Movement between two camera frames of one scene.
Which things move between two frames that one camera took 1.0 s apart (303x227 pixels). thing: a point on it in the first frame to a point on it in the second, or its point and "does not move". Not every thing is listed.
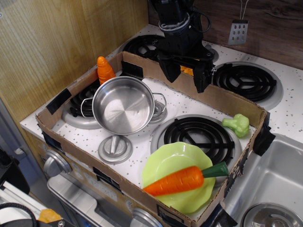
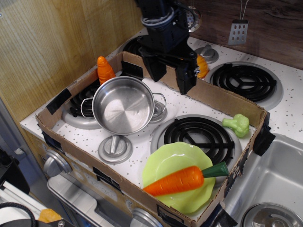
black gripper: x=181 y=40 to x=173 y=40
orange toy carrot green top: x=187 y=178 does not move
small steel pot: x=123 y=105 does not move
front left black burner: x=78 y=111 does not move
